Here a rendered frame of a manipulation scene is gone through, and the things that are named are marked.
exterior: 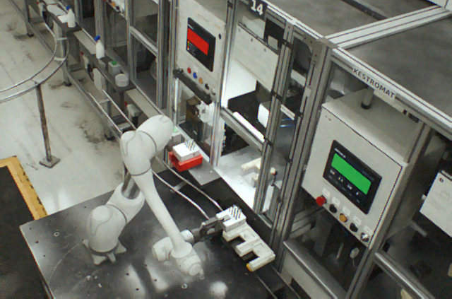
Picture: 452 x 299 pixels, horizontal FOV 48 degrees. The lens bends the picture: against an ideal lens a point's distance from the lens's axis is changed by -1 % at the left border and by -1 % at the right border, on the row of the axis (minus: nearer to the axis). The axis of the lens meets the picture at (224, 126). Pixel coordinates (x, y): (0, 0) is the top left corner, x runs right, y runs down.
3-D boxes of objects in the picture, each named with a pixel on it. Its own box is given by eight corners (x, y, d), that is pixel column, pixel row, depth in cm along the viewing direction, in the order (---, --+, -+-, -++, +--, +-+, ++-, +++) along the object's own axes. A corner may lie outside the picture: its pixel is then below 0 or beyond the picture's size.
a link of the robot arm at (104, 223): (81, 244, 266) (78, 216, 252) (102, 222, 279) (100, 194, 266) (106, 257, 261) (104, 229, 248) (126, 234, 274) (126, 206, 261)
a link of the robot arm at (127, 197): (99, 215, 277) (123, 191, 293) (123, 232, 276) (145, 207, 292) (131, 124, 225) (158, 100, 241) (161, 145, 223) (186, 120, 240)
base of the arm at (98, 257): (98, 271, 260) (97, 265, 257) (81, 242, 274) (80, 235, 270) (130, 256, 269) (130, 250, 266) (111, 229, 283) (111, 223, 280)
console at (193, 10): (172, 66, 294) (174, -9, 266) (212, 55, 308) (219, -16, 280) (212, 104, 268) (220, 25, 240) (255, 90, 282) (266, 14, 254)
